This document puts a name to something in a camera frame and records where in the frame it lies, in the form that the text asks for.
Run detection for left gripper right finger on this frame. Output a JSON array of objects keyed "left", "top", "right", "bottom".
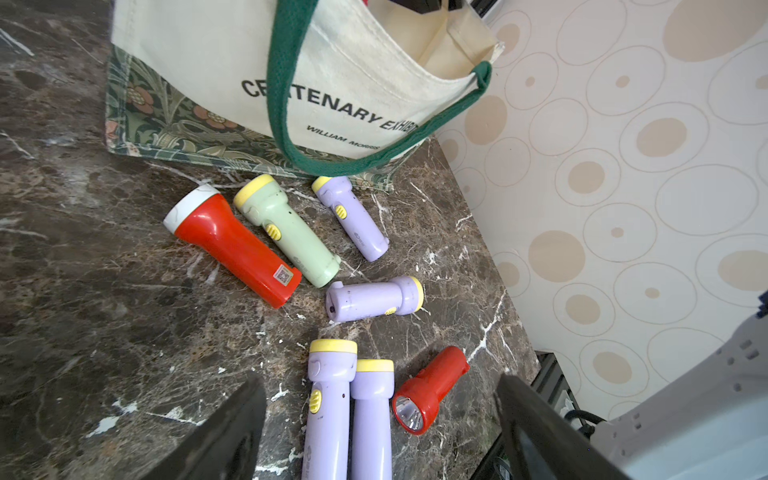
[{"left": 495, "top": 374, "right": 627, "bottom": 479}]

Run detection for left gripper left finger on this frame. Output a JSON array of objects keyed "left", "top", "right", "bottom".
[{"left": 145, "top": 374, "right": 267, "bottom": 480}]

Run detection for red flashlight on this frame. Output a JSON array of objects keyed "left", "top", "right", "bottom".
[
  {"left": 392, "top": 346, "right": 470, "bottom": 435},
  {"left": 163, "top": 185, "right": 302, "bottom": 308}
]

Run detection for pale green flashlight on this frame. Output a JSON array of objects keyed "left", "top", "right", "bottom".
[{"left": 234, "top": 174, "right": 341, "bottom": 288}]

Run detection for cream green tote bag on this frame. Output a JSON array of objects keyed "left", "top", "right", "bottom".
[{"left": 105, "top": 1, "right": 504, "bottom": 191}]

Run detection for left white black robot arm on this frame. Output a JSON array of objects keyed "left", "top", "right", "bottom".
[{"left": 150, "top": 312, "right": 767, "bottom": 479}]

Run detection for purple flashlight yellow head sideways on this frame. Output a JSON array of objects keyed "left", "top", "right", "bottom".
[{"left": 325, "top": 276, "right": 425, "bottom": 323}]

